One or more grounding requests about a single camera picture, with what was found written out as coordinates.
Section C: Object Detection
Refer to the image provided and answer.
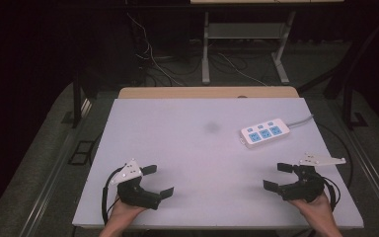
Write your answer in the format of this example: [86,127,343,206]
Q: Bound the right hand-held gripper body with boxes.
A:
[277,151,347,202]

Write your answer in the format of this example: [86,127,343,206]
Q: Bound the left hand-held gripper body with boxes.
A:
[110,158,163,211]

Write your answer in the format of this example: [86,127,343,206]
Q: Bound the white power strip blue sockets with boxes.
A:
[239,118,291,149]

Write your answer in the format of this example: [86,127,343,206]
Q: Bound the person's left hand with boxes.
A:
[106,196,148,229]

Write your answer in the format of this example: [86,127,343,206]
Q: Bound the person's right hand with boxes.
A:
[288,192,336,229]

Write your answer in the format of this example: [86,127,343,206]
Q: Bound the black metal stand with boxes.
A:
[341,80,370,130]
[61,73,84,129]

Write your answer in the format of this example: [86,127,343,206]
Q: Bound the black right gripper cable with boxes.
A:
[322,176,341,212]

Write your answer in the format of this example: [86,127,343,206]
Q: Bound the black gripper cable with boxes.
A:
[322,176,341,212]
[101,167,126,226]

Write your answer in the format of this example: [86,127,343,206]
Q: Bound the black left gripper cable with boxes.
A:
[101,167,126,226]

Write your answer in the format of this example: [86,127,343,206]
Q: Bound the grey power strip cable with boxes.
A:
[286,114,315,129]

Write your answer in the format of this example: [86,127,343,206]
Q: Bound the black floor cable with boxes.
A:
[315,121,355,192]

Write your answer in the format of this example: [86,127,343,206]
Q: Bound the aluminium floor rail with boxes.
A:
[19,98,94,237]
[329,98,379,233]

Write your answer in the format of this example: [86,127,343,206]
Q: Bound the black floor frame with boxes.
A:
[67,139,97,166]

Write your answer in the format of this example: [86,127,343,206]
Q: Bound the white floor cable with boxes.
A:
[126,12,181,87]
[217,52,268,87]

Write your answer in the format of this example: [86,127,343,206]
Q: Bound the grey metal table frame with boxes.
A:
[201,10,298,86]

